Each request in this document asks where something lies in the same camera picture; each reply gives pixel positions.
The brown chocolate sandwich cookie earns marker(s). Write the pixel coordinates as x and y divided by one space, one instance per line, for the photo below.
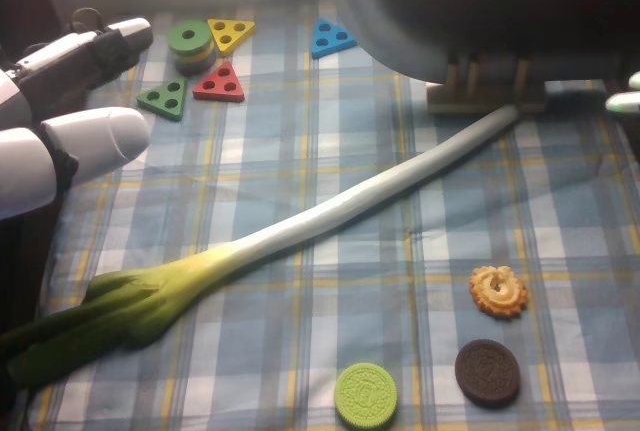
487 373

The yellow triangle block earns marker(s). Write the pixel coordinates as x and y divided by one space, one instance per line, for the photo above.
230 32

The red triangle block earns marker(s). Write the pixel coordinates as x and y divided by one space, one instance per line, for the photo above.
220 97

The long green leek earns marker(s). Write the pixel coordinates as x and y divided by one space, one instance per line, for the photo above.
325 211

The yellow butter cookie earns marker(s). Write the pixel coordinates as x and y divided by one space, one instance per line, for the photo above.
497 296

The wooden peg board base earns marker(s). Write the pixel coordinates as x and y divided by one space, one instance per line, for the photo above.
480 101

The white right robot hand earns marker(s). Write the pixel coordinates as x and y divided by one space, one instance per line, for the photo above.
625 102

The green triangle block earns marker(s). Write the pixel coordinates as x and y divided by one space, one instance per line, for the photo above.
161 96

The green sandwich cookie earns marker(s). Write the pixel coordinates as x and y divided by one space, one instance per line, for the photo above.
366 396

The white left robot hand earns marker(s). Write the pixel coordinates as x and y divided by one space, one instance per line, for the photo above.
95 143

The blue plaid cloth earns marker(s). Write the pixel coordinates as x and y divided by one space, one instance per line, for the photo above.
350 151

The blue triangle block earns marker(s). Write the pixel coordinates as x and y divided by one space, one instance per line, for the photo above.
332 35

